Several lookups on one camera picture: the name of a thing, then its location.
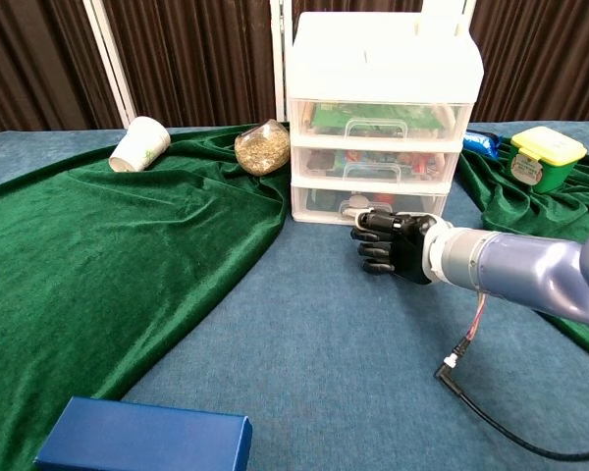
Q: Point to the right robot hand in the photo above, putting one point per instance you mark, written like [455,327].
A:
[402,245]

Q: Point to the white plastic drawer unit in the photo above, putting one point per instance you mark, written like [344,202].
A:
[385,73]

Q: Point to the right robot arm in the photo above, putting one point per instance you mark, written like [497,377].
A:
[520,265]

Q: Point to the clear drawer with green board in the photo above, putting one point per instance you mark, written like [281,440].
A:
[375,127]

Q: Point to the blue felt table cover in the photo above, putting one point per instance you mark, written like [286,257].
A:
[324,343]

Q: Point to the glass jar of grains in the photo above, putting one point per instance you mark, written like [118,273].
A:
[261,149]

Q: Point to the white paper cup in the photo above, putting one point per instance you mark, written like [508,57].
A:
[140,142]

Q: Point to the green velvet cloth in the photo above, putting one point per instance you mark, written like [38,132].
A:
[103,245]

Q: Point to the blue cardboard box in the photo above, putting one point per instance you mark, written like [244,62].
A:
[142,436]

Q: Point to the dark folding screen white frame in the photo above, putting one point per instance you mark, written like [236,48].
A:
[201,59]

